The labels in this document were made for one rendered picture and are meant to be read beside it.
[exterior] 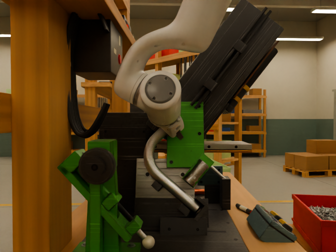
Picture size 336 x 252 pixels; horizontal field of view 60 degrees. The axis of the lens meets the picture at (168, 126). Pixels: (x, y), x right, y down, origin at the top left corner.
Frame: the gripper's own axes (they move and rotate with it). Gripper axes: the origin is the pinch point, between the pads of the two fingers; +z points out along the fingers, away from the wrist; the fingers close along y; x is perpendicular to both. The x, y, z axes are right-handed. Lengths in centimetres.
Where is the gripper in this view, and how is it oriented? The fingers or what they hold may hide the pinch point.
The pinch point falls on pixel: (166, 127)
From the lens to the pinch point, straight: 88.2
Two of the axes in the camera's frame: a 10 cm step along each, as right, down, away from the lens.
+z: 0.3, 2.5, 9.7
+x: -7.1, 6.9, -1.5
